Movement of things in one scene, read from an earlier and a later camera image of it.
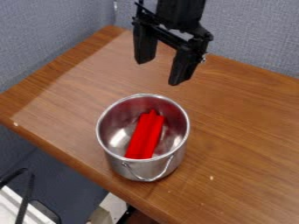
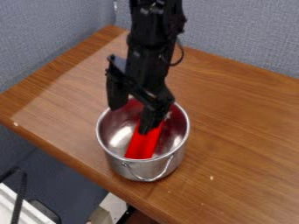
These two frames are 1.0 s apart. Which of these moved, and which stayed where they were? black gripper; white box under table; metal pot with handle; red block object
Moved: black gripper
Stayed: red block object; white box under table; metal pot with handle
